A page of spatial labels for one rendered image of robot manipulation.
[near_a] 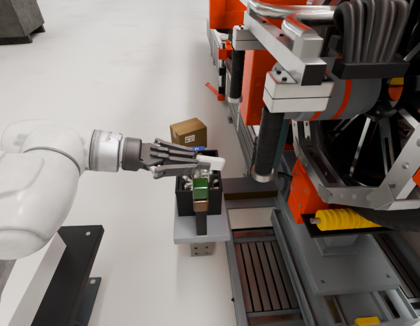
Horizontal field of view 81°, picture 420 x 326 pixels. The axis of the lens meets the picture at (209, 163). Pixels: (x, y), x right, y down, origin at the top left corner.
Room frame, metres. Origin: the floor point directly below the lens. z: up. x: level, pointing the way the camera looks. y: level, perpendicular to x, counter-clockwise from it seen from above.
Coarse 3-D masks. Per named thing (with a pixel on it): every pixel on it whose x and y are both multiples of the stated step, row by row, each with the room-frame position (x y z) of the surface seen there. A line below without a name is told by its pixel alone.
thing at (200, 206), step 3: (207, 198) 0.43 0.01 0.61; (195, 201) 0.42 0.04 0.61; (198, 201) 0.42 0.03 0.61; (201, 201) 0.42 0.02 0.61; (204, 201) 0.42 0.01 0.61; (207, 201) 0.42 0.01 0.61; (195, 204) 0.41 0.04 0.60; (198, 204) 0.41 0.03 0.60; (201, 204) 0.41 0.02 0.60; (204, 204) 0.42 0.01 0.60; (207, 204) 0.42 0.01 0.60; (195, 207) 0.41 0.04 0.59; (198, 207) 0.41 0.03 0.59; (201, 207) 0.41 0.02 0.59; (204, 207) 0.42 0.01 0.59; (207, 207) 0.42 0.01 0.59; (195, 210) 0.41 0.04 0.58; (198, 210) 0.41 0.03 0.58; (201, 210) 0.41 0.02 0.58; (204, 210) 0.42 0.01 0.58; (207, 210) 0.42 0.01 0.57
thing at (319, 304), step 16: (272, 224) 0.72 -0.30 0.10; (288, 240) 0.60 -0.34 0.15; (288, 256) 0.52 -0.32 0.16; (288, 272) 0.48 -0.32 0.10; (304, 272) 0.46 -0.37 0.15; (304, 288) 0.40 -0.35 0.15; (400, 288) 0.39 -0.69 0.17; (304, 304) 0.34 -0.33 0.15; (320, 304) 0.34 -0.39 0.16; (336, 304) 0.34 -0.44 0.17; (352, 304) 0.35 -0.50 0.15; (368, 304) 0.35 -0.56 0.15; (384, 304) 0.34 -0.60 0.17; (400, 304) 0.35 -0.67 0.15; (304, 320) 0.31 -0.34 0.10; (320, 320) 0.30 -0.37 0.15; (336, 320) 0.29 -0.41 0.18; (352, 320) 0.30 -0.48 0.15; (368, 320) 0.29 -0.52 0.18; (384, 320) 0.30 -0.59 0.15; (400, 320) 0.29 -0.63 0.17; (416, 320) 0.29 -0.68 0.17
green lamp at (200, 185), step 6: (192, 180) 0.44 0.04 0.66; (198, 180) 0.44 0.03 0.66; (204, 180) 0.44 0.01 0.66; (192, 186) 0.42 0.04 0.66; (198, 186) 0.42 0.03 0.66; (204, 186) 0.42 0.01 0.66; (192, 192) 0.42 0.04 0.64; (198, 192) 0.41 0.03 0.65; (204, 192) 0.42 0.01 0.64; (198, 198) 0.41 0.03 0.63; (204, 198) 0.42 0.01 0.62
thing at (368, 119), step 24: (408, 0) 0.59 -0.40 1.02; (408, 24) 0.57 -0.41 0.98; (408, 72) 0.50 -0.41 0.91; (384, 96) 0.58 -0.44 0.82; (408, 96) 0.48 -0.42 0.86; (336, 120) 0.72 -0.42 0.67; (360, 120) 0.72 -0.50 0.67; (384, 120) 0.50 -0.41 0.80; (408, 120) 0.44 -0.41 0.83; (336, 144) 0.64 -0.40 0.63; (360, 144) 0.53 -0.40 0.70; (384, 144) 0.47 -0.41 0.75; (360, 168) 0.52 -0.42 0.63; (384, 168) 0.43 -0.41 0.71
